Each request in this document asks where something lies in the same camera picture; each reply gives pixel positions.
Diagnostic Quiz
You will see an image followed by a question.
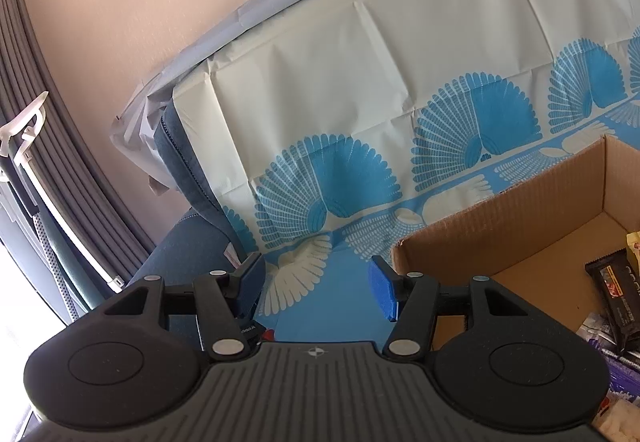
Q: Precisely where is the small red snack packet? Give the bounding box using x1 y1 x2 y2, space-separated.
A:
262 329 274 342

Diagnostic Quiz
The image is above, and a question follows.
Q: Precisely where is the cardboard box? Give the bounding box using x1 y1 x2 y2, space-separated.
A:
392 136 639 331

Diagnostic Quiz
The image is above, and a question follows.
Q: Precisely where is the silver stick sachet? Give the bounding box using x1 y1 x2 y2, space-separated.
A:
577 312 622 358

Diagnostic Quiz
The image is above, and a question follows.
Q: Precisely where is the dark brown chocolate bar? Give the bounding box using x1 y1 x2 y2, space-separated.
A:
585 249 639 352

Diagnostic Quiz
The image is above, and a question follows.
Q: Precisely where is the blue white patterned cover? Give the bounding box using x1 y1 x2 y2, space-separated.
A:
111 0 639 341

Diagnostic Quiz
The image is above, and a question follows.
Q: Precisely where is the green white rice cracker pack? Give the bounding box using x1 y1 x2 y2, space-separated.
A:
626 231 640 272

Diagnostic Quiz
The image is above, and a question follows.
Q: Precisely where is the purple candy wrapper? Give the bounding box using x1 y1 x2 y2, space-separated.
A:
604 355 640 402

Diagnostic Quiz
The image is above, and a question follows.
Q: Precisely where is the grey curtain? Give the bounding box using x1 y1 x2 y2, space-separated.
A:
0 0 156 323

